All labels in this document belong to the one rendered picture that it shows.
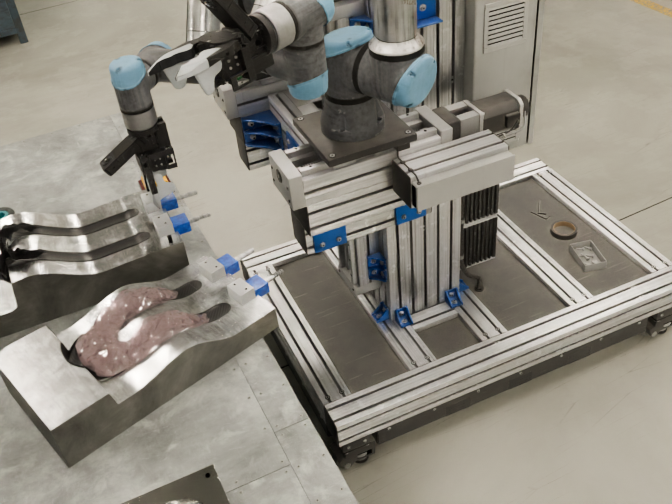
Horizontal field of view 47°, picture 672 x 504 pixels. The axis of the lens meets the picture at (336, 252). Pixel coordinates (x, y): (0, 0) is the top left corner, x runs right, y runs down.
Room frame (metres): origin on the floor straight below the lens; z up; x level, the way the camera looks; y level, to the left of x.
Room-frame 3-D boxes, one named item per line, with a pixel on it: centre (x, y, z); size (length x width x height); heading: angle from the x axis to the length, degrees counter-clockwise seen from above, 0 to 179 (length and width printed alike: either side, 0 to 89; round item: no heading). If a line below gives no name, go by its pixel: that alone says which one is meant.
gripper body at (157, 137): (1.59, 0.40, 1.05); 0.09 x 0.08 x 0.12; 112
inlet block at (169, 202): (1.60, 0.39, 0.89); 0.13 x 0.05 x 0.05; 111
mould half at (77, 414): (1.15, 0.41, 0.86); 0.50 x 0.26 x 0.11; 129
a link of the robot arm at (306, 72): (1.34, 0.03, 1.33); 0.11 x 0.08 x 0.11; 46
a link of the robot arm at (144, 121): (1.59, 0.41, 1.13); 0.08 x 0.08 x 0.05
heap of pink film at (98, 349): (1.16, 0.42, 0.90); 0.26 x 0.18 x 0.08; 129
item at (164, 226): (1.50, 0.35, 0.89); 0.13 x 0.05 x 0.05; 111
